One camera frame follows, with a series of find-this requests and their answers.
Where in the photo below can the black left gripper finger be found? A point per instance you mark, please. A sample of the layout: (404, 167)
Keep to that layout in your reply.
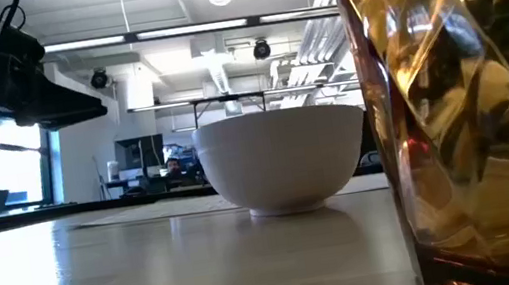
(63, 110)

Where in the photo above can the black round ceiling spotlight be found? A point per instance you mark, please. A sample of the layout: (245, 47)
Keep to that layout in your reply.
(99, 79)
(261, 49)

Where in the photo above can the black computer monitor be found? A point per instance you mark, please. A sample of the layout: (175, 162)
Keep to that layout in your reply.
(139, 152)

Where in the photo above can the person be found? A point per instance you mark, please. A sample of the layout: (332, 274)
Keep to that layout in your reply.
(173, 167)

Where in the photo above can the beige woven placemat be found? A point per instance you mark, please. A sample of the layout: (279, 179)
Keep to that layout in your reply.
(163, 210)

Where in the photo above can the white ceramic bowl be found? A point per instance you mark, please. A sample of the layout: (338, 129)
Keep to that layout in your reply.
(282, 158)

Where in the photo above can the shiny gold foil bag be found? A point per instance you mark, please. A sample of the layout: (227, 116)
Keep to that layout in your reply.
(473, 120)

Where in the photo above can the black table edge rail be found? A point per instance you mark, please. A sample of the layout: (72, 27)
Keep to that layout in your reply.
(67, 211)

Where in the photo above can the silver ventilation duct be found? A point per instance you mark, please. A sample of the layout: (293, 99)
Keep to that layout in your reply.
(219, 72)

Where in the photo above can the black metal rack frame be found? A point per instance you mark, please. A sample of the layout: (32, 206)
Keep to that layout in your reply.
(227, 98)

